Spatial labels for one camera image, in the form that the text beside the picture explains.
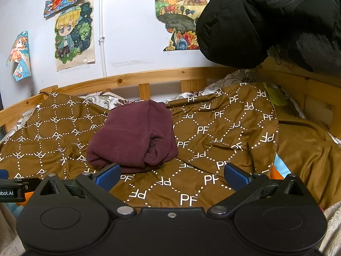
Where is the yellow-green cloth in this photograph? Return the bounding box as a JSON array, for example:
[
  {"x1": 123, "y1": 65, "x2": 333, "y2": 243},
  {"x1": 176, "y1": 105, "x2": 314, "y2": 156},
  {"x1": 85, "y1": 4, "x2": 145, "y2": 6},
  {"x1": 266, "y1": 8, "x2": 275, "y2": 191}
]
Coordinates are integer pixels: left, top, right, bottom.
[{"x1": 263, "y1": 82, "x2": 289, "y2": 107}]

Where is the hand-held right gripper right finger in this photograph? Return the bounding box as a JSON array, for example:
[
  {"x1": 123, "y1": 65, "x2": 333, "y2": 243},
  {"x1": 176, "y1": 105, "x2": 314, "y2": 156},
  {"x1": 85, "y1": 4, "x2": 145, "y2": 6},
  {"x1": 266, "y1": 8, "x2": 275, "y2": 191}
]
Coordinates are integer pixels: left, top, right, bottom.
[{"x1": 208, "y1": 163, "x2": 313, "y2": 217}]

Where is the wooden bed frame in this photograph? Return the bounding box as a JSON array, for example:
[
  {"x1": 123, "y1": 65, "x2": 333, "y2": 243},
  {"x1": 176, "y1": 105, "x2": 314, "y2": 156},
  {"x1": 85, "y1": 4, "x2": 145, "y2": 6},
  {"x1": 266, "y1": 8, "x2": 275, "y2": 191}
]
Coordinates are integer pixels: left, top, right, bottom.
[{"x1": 0, "y1": 57, "x2": 341, "y2": 144}]

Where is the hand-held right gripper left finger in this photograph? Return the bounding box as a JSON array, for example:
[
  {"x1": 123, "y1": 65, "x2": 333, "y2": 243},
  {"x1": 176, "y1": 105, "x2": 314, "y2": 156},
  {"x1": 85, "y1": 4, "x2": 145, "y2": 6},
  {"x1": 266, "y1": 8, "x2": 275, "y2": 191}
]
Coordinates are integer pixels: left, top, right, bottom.
[{"x1": 34, "y1": 163, "x2": 137, "y2": 217}]

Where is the colourful landscape poster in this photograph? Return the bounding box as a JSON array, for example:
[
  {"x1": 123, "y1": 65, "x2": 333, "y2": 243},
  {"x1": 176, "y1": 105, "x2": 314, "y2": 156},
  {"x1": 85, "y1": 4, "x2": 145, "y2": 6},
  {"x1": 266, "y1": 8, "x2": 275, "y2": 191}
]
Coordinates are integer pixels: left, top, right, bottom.
[{"x1": 154, "y1": 0, "x2": 208, "y2": 52}]

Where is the white fleece blanket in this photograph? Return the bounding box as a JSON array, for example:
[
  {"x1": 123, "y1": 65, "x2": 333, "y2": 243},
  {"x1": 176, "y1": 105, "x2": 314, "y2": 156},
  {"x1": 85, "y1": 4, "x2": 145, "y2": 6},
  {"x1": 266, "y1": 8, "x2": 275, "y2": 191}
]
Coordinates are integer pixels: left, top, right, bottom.
[{"x1": 0, "y1": 201, "x2": 341, "y2": 256}]

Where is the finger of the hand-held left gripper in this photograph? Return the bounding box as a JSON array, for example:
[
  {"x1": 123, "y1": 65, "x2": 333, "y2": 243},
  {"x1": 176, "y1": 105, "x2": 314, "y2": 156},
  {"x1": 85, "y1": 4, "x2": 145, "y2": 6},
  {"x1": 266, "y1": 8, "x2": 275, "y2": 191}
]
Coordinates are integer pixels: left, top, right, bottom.
[{"x1": 0, "y1": 169, "x2": 40, "y2": 186}]

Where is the brown printed blanket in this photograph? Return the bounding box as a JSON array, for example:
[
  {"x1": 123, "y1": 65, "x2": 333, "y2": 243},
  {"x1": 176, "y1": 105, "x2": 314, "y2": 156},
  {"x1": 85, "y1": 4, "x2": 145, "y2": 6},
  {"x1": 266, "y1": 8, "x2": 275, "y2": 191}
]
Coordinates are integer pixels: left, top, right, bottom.
[{"x1": 0, "y1": 81, "x2": 341, "y2": 210}]

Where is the black puffer jacket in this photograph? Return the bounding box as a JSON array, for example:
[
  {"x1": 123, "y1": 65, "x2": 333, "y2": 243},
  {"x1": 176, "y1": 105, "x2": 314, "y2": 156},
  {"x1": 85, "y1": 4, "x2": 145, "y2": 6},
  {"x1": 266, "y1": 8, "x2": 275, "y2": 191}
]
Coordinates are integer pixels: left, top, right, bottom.
[{"x1": 196, "y1": 0, "x2": 341, "y2": 72}]

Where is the curled cartoon girl poster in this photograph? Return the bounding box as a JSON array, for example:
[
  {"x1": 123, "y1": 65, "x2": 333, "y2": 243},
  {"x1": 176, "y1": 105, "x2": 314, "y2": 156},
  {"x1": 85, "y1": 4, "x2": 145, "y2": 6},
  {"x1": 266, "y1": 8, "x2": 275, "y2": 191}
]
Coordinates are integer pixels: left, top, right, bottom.
[{"x1": 6, "y1": 31, "x2": 32, "y2": 82}]

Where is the blond cartoon figure poster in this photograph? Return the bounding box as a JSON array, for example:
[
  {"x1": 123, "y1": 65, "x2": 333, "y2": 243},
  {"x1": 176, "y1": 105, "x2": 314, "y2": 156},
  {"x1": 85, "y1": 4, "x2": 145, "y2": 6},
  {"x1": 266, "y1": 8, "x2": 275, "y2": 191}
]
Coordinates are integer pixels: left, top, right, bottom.
[{"x1": 54, "y1": 1, "x2": 96, "y2": 72}]

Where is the maroon sweater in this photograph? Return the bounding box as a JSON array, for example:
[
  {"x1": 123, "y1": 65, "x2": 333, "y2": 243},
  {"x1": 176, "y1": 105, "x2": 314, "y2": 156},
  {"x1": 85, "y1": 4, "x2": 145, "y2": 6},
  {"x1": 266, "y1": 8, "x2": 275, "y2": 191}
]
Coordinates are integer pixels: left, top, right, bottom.
[{"x1": 86, "y1": 99, "x2": 179, "y2": 174}]

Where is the white wall pipe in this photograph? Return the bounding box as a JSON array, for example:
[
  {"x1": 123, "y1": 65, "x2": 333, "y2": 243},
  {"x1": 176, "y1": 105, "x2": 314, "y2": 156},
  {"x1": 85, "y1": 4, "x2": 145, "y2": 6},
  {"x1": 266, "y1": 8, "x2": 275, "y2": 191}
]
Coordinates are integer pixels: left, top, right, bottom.
[{"x1": 98, "y1": 0, "x2": 108, "y2": 77}]

